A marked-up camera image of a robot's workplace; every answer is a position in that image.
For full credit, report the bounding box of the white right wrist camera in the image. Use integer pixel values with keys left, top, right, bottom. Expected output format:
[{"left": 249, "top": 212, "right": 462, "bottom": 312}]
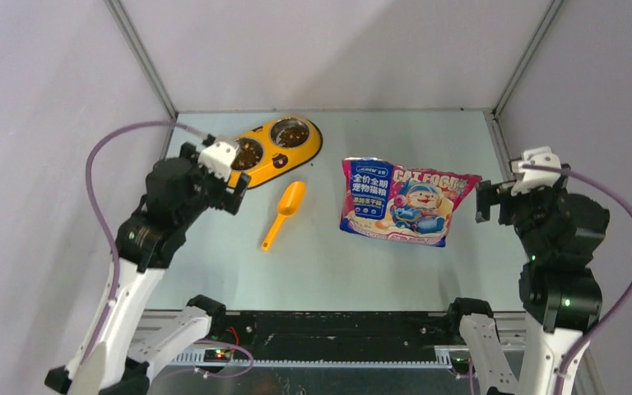
[{"left": 509, "top": 146, "right": 561, "bottom": 196}]

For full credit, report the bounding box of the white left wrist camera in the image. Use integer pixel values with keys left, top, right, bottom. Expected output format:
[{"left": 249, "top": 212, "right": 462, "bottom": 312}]
[{"left": 197, "top": 140, "right": 239, "bottom": 183}]

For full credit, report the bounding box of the aluminium right corner post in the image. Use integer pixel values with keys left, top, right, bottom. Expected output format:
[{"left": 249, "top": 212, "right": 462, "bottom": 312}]
[{"left": 492, "top": 0, "right": 565, "bottom": 119}]

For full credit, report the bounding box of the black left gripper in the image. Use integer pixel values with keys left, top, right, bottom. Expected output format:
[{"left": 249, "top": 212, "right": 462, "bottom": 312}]
[{"left": 176, "top": 142, "right": 249, "bottom": 230}]

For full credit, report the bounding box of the aluminium front frame rail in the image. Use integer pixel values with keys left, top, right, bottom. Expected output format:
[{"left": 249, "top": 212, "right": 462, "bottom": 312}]
[{"left": 93, "top": 310, "right": 590, "bottom": 395}]

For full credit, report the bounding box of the yellow double pet bowl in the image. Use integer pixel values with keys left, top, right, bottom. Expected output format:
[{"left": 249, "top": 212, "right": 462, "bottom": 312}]
[{"left": 229, "top": 116, "right": 323, "bottom": 189}]

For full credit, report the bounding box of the aluminium corner post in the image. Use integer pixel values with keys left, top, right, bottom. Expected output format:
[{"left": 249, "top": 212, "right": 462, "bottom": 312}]
[
  {"left": 492, "top": 0, "right": 565, "bottom": 119},
  {"left": 105, "top": 0, "right": 179, "bottom": 119}
]

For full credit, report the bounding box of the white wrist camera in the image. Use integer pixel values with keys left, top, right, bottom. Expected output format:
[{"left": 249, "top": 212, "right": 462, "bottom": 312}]
[
  {"left": 509, "top": 146, "right": 561, "bottom": 196},
  {"left": 197, "top": 140, "right": 239, "bottom": 183}
]

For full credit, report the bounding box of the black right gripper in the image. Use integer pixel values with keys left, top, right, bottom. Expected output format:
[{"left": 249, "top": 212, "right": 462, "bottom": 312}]
[{"left": 476, "top": 172, "right": 565, "bottom": 256}]

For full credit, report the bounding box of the yellow plastic food scoop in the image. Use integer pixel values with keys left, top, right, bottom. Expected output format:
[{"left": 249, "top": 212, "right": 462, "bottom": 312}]
[{"left": 261, "top": 181, "right": 306, "bottom": 252}]

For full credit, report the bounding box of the brown pet food kibble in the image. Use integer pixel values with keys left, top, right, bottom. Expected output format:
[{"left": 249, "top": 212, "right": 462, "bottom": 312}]
[{"left": 232, "top": 118, "right": 312, "bottom": 171}]

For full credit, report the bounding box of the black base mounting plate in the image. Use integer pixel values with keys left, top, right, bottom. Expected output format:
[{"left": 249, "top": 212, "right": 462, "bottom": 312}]
[{"left": 207, "top": 310, "right": 465, "bottom": 365}]

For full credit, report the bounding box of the grey slotted cable duct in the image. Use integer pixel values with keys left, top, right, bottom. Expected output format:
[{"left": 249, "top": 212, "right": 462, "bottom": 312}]
[{"left": 174, "top": 348, "right": 454, "bottom": 369}]

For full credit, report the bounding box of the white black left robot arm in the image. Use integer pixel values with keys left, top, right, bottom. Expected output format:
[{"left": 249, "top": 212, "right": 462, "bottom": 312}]
[{"left": 44, "top": 141, "right": 250, "bottom": 394}]

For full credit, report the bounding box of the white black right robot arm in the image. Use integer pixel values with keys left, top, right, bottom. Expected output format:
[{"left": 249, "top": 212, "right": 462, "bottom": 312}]
[{"left": 445, "top": 170, "right": 610, "bottom": 394}]

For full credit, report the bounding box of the colourful cat food bag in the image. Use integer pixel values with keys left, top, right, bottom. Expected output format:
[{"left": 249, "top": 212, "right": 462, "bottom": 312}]
[{"left": 340, "top": 157, "right": 482, "bottom": 248}]

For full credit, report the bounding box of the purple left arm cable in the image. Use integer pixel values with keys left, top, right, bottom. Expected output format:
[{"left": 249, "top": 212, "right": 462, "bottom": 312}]
[{"left": 78, "top": 120, "right": 255, "bottom": 380}]

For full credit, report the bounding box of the aluminium left corner post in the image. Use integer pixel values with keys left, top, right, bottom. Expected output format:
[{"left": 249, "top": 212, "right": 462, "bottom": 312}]
[{"left": 105, "top": 0, "right": 179, "bottom": 119}]

